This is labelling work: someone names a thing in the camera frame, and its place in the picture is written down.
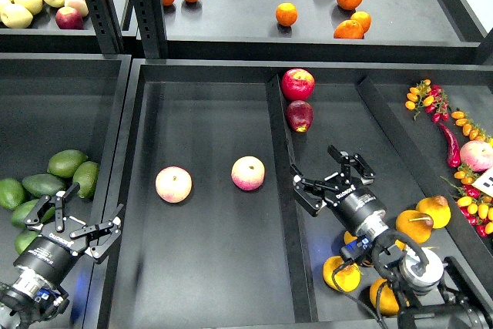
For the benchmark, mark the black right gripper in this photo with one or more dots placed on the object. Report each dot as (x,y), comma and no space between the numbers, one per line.
(356,207)

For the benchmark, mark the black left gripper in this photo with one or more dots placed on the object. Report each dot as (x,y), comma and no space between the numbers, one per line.
(59,245)

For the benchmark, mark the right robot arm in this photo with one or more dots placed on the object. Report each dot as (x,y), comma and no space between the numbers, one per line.
(430,292)

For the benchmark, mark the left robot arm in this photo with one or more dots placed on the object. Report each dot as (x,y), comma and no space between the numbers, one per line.
(30,299)

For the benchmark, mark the green avocado pile right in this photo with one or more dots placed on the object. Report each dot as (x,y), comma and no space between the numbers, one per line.
(86,176)

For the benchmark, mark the green avocado pile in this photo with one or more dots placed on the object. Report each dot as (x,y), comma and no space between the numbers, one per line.
(43,184)
(64,164)
(22,211)
(86,176)
(12,193)

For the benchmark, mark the green avocado pile middle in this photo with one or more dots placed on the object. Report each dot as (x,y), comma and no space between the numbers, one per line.
(43,184)

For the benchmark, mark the green avocado pile lower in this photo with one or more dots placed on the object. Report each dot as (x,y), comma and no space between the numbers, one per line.
(22,211)

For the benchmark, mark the green avocado pile top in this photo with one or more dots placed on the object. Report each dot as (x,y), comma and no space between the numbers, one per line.
(64,164)

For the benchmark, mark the green avocado pile left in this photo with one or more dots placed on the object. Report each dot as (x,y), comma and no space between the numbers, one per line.
(12,193)

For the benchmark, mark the yellow pear with stem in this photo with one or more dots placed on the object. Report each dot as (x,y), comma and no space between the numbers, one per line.
(417,225)

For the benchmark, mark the yellow pear bottom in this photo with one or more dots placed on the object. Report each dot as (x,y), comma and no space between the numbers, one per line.
(388,303)

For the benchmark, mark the dark red apple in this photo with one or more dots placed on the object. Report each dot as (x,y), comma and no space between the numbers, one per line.
(300,116)

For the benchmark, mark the pink apple centre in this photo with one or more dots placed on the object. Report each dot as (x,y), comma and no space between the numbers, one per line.
(248,173)

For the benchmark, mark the pink apple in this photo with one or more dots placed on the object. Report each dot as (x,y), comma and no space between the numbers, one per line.
(173,184)
(248,173)

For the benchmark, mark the pink apple left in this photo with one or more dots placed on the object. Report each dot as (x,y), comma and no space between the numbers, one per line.
(173,184)

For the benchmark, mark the bright red apple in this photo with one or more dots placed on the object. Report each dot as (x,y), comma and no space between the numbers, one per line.
(297,84)

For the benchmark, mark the red chili pepper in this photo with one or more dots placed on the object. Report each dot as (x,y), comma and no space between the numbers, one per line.
(453,156)

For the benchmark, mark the cherry tomato bunch upper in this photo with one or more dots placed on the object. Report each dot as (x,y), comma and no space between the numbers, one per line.
(429,98)

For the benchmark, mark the cherry tomato bunch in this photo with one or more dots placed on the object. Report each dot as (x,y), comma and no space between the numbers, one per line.
(474,204)
(429,98)

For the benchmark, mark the black centre divided tray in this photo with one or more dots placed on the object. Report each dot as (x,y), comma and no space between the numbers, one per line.
(230,258)

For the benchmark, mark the cherry tomato bunch lower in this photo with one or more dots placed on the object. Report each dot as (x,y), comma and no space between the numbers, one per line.
(474,204)

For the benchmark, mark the pink apple right tray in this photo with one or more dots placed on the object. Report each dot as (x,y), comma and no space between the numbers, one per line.
(477,155)

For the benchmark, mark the white label card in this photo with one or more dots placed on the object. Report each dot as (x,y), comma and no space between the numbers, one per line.
(484,182)

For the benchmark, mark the orange front right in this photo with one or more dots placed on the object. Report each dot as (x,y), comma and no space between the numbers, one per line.
(349,29)

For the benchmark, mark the orange right small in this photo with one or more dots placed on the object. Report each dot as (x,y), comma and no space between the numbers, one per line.
(363,18)

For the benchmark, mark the orange centre shelf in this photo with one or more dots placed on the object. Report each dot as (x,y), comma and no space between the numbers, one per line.
(286,14)

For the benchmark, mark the black upper left tray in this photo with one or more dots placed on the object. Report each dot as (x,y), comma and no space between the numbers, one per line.
(43,35)

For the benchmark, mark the red apple on shelf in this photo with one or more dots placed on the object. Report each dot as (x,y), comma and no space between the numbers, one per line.
(69,18)

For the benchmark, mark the black upper shelf tray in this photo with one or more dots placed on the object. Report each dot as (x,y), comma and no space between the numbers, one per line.
(414,31)

